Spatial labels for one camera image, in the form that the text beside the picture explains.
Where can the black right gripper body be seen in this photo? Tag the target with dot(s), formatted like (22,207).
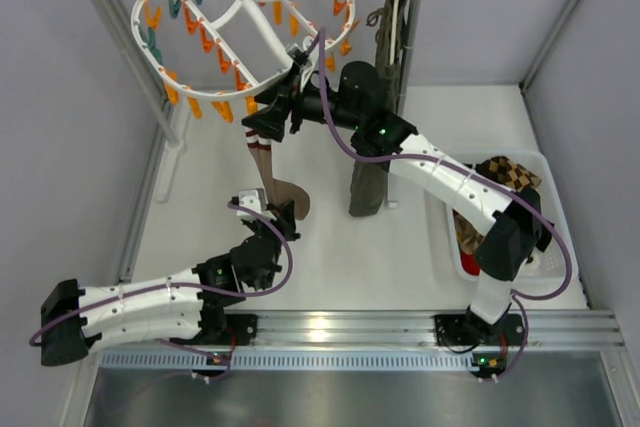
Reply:
(288,104)

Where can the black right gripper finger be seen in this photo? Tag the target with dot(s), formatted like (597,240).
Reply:
(268,124)
(281,95)

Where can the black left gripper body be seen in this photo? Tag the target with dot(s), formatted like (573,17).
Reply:
(279,222)

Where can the plain brown sock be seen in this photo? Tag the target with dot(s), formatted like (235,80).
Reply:
(277,191)

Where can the large yellow brown argyle sock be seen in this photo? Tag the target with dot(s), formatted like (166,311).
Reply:
(502,170)

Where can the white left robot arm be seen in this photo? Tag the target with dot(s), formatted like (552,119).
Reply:
(186,307)

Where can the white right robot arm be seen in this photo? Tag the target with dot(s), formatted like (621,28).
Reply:
(510,222)

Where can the white oval clip hanger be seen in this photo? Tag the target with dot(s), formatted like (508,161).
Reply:
(227,51)

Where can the pile of colourful socks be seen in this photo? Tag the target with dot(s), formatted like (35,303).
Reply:
(468,240)

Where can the olive green hanging garment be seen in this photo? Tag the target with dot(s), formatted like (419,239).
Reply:
(368,187)

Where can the white plastic basket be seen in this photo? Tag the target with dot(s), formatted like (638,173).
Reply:
(542,269)

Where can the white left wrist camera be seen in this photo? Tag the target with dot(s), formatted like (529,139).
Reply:
(251,202)

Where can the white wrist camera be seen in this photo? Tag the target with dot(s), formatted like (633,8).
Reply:
(302,64)
(251,202)

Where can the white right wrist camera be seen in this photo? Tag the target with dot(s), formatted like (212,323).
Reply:
(302,64)

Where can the white slotted cable duct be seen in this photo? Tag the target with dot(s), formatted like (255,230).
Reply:
(254,360)

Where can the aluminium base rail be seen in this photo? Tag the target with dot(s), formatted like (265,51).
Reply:
(543,329)

